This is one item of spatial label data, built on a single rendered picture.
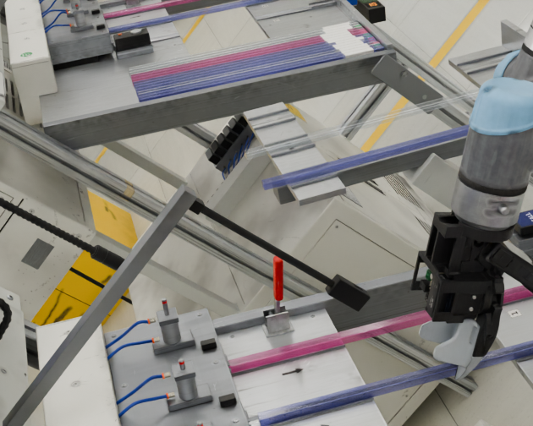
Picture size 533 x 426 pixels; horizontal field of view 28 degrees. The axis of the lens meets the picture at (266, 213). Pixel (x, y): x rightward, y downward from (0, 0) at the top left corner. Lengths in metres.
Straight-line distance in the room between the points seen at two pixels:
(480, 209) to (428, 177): 0.56
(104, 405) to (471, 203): 0.46
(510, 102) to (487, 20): 2.28
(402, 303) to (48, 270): 0.96
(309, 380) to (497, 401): 1.30
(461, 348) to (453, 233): 0.15
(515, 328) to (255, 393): 0.34
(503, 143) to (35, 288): 1.32
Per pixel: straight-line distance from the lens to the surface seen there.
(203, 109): 2.10
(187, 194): 1.02
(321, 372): 1.32
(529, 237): 1.49
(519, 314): 1.39
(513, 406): 2.53
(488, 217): 1.16
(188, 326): 1.33
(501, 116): 1.12
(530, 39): 1.28
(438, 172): 1.72
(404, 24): 3.75
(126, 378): 1.27
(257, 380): 1.32
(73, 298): 4.48
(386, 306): 1.46
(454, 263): 1.19
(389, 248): 2.36
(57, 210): 2.16
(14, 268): 2.21
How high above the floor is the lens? 1.74
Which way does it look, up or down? 27 degrees down
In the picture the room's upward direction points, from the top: 59 degrees counter-clockwise
